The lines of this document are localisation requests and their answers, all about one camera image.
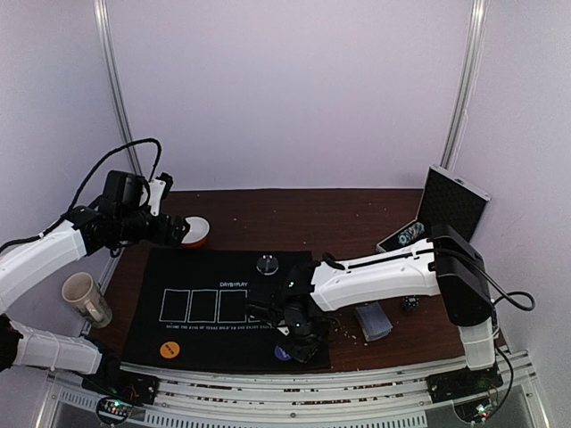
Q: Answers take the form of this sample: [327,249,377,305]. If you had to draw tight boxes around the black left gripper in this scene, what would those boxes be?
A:
[117,208,189,247]

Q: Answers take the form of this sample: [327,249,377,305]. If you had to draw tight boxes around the purple small blind button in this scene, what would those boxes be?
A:
[274,345,293,361]

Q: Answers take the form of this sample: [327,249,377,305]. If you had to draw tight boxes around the deck of playing cards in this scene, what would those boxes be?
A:
[355,302,393,342]

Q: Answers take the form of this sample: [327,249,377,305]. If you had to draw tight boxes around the orange big blind button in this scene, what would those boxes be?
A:
[159,341,181,359]

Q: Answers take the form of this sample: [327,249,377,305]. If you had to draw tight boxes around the poker chip stack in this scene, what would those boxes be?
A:
[401,295,420,312]

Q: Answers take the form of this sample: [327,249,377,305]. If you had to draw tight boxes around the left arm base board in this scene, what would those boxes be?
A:
[79,355,159,427]

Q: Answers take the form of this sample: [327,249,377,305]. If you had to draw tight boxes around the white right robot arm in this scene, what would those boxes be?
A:
[245,225,496,394]

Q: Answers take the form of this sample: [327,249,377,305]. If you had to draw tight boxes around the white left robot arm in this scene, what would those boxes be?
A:
[1,206,190,396]

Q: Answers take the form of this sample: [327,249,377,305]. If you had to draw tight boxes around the right arm base board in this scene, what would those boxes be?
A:
[426,364,503,424]

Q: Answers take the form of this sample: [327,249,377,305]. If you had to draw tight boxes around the clear acrylic dealer button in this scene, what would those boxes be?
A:
[256,254,279,276]

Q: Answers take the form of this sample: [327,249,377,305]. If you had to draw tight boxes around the beige ceramic mug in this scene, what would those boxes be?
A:
[62,272,112,329]

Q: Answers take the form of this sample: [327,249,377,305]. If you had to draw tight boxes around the orange bowl white inside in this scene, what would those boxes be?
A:
[180,216,211,249]

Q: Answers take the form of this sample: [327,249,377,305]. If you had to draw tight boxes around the black poker mat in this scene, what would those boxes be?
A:
[121,248,330,374]

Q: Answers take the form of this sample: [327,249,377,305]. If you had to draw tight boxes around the chip stack in case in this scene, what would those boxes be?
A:
[397,222,425,246]

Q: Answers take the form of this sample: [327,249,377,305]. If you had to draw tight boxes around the aluminium poker chip case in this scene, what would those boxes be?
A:
[376,165,491,252]

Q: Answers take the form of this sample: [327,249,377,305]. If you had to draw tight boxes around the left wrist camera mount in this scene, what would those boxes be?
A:
[140,172,173,217]

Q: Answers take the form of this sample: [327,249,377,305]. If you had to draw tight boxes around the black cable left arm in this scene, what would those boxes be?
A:
[0,137,161,251]

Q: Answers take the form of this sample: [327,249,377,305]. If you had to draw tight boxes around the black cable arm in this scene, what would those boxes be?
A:
[476,262,535,317]
[0,137,161,251]

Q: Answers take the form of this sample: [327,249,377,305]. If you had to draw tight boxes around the aluminium front frame rails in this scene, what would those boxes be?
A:
[35,347,536,428]

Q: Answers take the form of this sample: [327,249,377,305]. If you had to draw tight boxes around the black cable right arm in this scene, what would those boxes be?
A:
[476,262,535,317]

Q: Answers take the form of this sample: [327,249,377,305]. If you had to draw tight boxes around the aluminium corner post left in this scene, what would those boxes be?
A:
[92,0,137,175]

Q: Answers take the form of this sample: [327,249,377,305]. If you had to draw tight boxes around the aluminium corner post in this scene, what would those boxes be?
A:
[92,0,137,175]
[440,0,488,170]

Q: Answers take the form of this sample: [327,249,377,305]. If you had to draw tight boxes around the aluminium corner post right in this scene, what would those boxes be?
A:
[440,0,488,170]

